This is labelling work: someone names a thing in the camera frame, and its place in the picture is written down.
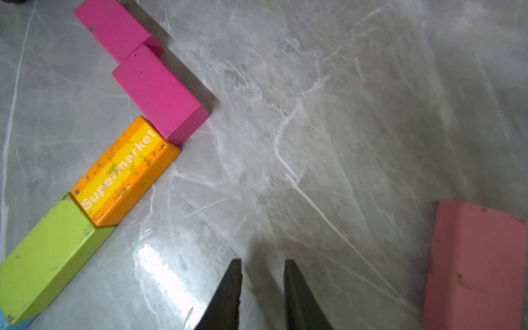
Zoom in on blue block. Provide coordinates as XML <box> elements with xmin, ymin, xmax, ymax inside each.
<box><xmin>0</xmin><ymin>309</ymin><xmax>38</xmax><ymax>330</ymax></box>

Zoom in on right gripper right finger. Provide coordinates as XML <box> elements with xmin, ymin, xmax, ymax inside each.
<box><xmin>283</xmin><ymin>259</ymin><xmax>333</xmax><ymax>330</ymax></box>

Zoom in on orange cylinder block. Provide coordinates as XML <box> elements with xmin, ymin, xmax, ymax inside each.
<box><xmin>71</xmin><ymin>116</ymin><xmax>180</xmax><ymax>227</ymax></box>

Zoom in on pink block top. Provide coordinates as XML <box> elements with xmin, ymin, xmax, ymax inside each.
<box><xmin>422</xmin><ymin>201</ymin><xmax>527</xmax><ymax>329</ymax></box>

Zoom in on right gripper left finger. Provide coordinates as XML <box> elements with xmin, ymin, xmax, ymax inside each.
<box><xmin>195</xmin><ymin>258</ymin><xmax>243</xmax><ymax>330</ymax></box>

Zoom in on magenta block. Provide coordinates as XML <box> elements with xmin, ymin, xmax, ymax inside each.
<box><xmin>74</xmin><ymin>0</ymin><xmax>164</xmax><ymax>63</ymax></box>
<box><xmin>112</xmin><ymin>45</ymin><xmax>210</xmax><ymax>147</ymax></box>

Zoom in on green block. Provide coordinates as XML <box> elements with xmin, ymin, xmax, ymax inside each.
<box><xmin>1</xmin><ymin>193</ymin><xmax>115</xmax><ymax>325</ymax></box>

